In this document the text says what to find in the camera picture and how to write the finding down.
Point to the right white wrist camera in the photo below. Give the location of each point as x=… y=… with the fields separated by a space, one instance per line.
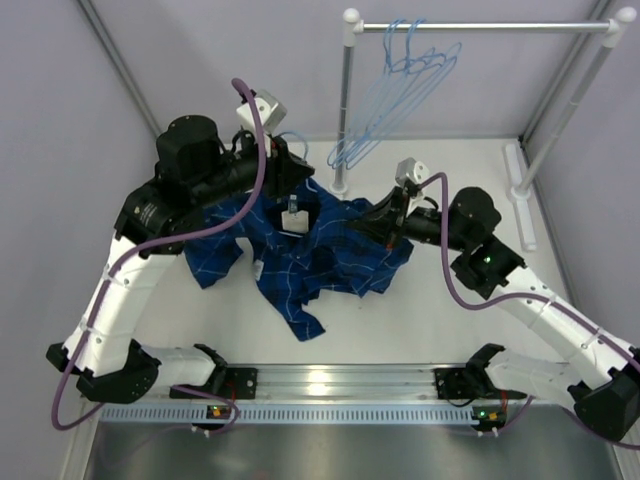
x=410 y=175

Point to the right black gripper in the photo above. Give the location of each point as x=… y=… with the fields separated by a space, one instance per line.
x=396 y=215

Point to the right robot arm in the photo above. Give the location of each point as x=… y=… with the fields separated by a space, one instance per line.
x=597 y=378

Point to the white paper shirt tag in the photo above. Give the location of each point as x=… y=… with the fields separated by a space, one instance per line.
x=295 y=222

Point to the aluminium frame post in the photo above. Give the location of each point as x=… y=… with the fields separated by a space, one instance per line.
x=580 y=31
x=119 y=65

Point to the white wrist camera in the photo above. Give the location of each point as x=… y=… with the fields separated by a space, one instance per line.
x=271 y=112
x=410 y=175

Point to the light blue wire hanger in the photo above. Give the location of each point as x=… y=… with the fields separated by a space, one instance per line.
x=300 y=142

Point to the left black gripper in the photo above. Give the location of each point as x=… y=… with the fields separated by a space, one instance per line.
x=282 y=167

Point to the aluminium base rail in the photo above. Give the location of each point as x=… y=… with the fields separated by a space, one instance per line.
x=345 y=382

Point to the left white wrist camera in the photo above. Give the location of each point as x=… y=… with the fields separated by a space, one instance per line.
x=271 y=112

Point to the perforated cable tray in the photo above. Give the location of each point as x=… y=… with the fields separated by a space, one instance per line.
x=293 y=414

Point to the aluminium frame post left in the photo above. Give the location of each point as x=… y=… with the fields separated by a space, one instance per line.
x=119 y=65

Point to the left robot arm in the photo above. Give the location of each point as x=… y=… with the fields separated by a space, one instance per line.
x=194 y=171

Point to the aluminium frame post right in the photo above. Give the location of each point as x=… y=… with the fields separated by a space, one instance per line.
x=580 y=31

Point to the blue plaid shirt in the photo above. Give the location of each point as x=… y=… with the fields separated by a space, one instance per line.
x=292 y=269

